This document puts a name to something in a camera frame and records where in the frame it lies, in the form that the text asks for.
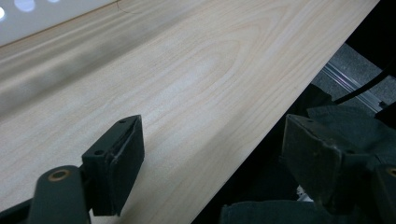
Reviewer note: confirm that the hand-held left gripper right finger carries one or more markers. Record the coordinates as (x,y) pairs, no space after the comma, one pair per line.
(314,155)

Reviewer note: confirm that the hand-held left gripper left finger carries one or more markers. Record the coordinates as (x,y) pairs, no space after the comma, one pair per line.
(120,161)

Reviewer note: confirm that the white board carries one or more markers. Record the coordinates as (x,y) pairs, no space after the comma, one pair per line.
(34,21)

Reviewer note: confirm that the aluminium rail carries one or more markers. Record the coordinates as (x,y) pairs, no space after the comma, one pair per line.
(348,83)

